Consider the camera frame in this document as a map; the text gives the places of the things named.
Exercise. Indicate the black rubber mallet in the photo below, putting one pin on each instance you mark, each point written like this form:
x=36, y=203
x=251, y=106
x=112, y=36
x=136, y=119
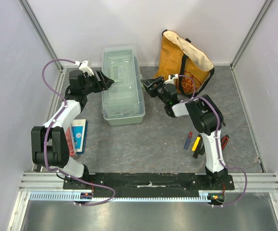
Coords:
x=200, y=150

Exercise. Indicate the red black utility knife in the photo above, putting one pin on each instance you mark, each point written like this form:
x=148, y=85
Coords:
x=224, y=141

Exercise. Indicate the green plastic tool box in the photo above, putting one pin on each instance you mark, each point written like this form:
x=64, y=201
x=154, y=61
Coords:
x=123, y=103

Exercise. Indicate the yellow handled screwdriver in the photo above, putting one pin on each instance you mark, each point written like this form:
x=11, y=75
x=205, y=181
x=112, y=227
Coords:
x=196, y=143

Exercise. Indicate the red box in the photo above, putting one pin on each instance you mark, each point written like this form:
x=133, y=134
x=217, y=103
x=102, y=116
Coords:
x=70, y=142

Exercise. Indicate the blue cable duct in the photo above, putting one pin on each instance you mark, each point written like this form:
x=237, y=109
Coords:
x=56, y=196

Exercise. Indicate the blue red screwdriver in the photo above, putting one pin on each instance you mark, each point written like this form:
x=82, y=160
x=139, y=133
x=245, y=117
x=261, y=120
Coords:
x=188, y=140

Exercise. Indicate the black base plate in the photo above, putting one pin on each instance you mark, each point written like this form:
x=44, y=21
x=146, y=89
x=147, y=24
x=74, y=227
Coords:
x=147, y=186

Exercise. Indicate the blue white box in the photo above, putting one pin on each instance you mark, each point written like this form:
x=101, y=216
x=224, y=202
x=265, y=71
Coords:
x=79, y=130

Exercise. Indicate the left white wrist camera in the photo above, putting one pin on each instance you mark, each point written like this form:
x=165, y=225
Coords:
x=84, y=67

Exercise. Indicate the yellow tote bag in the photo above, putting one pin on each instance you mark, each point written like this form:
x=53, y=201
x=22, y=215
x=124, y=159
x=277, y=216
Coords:
x=179, y=56

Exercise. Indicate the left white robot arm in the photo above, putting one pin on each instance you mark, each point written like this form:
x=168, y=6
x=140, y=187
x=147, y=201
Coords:
x=48, y=142

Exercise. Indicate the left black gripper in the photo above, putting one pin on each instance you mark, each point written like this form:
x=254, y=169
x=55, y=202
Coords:
x=107, y=83

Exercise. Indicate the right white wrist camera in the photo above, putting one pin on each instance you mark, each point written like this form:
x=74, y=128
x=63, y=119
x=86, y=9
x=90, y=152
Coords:
x=172, y=79

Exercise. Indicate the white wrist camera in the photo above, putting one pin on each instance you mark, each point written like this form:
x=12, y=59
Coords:
x=172, y=79
x=84, y=67

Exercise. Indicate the aluminium frame rail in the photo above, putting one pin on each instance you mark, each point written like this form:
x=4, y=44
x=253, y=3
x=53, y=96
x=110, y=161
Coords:
x=257, y=182

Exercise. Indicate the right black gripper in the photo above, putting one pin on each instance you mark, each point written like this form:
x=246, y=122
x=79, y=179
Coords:
x=156, y=86

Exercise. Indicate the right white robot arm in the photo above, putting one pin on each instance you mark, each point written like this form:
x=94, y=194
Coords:
x=207, y=120

